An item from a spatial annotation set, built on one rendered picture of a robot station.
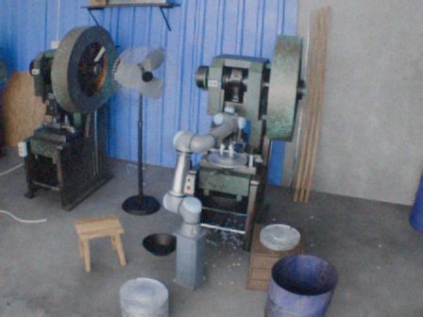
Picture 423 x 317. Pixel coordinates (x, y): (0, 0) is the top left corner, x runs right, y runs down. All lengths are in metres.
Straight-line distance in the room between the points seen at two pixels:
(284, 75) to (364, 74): 1.71
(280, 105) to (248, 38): 1.64
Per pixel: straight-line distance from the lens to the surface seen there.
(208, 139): 2.48
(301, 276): 2.60
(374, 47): 4.18
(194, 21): 4.29
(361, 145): 4.36
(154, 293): 2.34
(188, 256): 2.68
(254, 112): 2.97
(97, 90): 3.78
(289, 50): 2.72
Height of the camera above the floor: 1.87
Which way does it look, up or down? 22 degrees down
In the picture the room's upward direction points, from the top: 4 degrees clockwise
